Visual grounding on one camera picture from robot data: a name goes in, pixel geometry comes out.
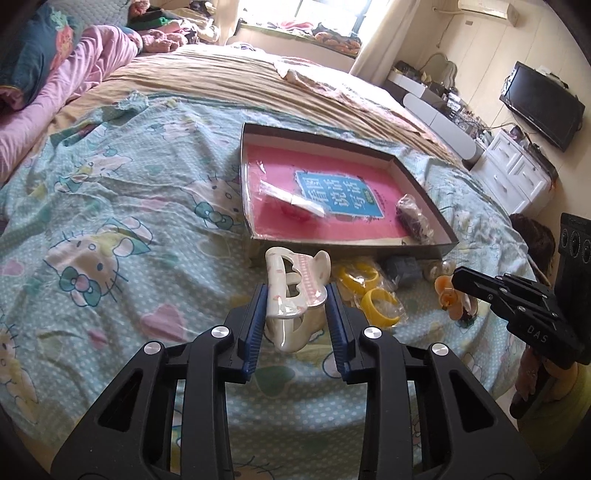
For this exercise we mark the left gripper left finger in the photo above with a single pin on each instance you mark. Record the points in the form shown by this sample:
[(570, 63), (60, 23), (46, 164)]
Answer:
[(164, 415)]

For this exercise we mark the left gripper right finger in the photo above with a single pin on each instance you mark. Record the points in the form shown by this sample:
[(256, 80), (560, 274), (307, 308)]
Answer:
[(427, 416)]

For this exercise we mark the orange spiral hair clip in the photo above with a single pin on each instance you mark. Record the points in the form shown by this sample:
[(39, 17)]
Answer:
[(460, 306)]

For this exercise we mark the blue plastic box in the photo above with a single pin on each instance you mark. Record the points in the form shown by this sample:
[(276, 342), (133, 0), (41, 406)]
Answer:
[(403, 271)]

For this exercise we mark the bagged yellow bangles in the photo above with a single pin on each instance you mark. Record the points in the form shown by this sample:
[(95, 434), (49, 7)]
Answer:
[(363, 284)]

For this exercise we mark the cream hair claw clip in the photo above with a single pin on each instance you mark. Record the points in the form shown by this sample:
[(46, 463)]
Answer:
[(296, 295)]

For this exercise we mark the green sleeve forearm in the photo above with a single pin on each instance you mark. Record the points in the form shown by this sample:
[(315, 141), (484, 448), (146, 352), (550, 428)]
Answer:
[(549, 426)]

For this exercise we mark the bagged dark jewelry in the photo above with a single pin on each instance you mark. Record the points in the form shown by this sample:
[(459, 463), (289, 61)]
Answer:
[(415, 222)]

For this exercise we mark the clear pearl hair clip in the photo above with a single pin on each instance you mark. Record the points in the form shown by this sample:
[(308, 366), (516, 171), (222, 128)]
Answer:
[(437, 268)]

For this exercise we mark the white drawer dresser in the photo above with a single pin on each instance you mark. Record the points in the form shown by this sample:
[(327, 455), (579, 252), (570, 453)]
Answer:
[(514, 177)]

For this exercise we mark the Hello Kitty bed sheet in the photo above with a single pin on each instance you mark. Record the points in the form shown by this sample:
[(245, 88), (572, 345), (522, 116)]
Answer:
[(128, 227)]

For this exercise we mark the grey vanity desk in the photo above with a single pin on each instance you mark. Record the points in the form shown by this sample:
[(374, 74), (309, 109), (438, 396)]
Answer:
[(429, 108)]

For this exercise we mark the small clear flat bag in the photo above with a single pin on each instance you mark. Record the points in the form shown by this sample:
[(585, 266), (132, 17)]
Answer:
[(291, 205)]

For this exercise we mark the grey cardboard box tray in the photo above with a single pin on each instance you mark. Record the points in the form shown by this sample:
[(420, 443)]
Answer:
[(445, 238)]

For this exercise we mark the air conditioner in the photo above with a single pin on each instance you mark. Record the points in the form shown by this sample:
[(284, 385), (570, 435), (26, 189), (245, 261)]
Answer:
[(492, 9)]

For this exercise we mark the window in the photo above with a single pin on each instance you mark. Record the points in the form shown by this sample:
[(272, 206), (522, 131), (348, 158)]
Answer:
[(343, 16)]

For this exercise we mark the tan blanket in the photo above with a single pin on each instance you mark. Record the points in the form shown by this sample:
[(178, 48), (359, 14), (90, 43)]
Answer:
[(242, 77)]

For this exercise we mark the pink quilt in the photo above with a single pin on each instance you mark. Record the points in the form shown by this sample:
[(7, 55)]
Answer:
[(100, 51)]

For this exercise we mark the clothes pile on bed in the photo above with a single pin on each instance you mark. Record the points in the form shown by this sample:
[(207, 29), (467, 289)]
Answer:
[(156, 30)]

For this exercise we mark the dark floral pillow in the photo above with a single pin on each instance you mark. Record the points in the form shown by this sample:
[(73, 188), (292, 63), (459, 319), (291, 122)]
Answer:
[(40, 47)]

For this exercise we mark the grey padded headboard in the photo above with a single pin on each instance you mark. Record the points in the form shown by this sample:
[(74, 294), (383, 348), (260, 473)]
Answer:
[(94, 12)]

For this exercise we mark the wall television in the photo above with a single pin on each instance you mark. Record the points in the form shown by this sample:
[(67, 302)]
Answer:
[(546, 105)]

